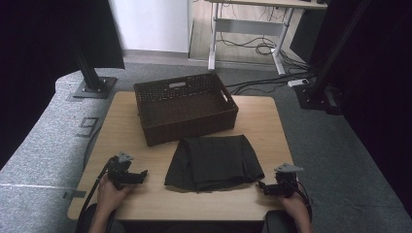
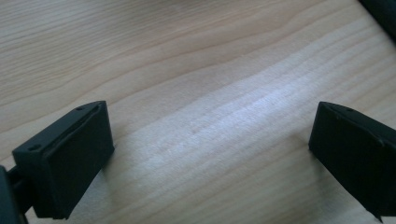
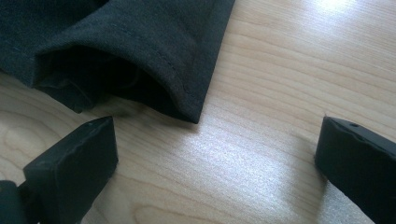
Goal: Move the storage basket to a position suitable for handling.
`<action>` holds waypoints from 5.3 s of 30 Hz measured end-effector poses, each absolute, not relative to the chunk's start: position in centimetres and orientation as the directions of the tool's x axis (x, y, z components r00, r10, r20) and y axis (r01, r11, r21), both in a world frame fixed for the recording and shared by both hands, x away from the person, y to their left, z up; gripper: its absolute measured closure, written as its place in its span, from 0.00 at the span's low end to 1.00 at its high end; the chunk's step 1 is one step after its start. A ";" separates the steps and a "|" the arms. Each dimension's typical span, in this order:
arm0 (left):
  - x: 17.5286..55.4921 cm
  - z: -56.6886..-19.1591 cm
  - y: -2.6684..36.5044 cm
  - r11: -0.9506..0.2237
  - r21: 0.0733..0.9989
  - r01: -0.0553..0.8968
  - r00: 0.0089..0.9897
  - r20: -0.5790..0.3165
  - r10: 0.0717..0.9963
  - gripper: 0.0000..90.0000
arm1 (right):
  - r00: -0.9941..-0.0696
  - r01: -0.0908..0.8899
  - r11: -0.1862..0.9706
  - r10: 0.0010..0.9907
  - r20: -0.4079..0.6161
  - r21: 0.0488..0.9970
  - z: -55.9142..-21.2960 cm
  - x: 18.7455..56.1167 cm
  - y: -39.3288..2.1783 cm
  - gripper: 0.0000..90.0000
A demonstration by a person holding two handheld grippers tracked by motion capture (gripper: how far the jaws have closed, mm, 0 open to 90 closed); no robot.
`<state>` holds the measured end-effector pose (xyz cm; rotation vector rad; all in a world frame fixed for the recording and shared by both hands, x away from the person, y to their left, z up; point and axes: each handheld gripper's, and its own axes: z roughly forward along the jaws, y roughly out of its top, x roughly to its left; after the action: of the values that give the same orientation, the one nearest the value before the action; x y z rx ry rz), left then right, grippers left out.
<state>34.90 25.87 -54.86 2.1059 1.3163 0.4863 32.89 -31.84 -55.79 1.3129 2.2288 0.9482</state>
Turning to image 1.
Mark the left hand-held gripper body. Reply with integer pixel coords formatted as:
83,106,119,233
106,150,143,191

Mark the white board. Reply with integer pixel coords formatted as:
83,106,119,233
108,0,194,54

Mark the person's left hand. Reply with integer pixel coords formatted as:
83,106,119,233
96,174,135,216

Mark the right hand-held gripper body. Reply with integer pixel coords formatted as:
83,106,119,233
273,162,305,198

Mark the black curtain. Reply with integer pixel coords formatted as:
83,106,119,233
309,0,412,218
0,0,126,170

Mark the black metal stand with block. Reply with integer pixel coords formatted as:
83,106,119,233
292,0,373,117

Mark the black cloth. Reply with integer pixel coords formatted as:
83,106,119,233
163,134,265,193

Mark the white power strip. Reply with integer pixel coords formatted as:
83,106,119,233
287,78,310,88

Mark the grey floor tape square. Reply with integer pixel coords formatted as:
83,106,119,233
75,116,100,139

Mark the grey floor tape strip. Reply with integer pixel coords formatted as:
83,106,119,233
62,189,87,200

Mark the white metal-legged desk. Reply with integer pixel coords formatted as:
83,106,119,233
203,0,328,77

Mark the bundle of black floor cables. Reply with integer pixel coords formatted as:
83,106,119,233
216,34,318,95

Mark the black metal stand with plate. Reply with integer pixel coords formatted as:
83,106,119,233
68,38,119,100

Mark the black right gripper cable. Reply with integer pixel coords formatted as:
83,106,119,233
292,180,314,224

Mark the brown woven basket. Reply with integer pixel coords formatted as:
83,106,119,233
133,72,240,148

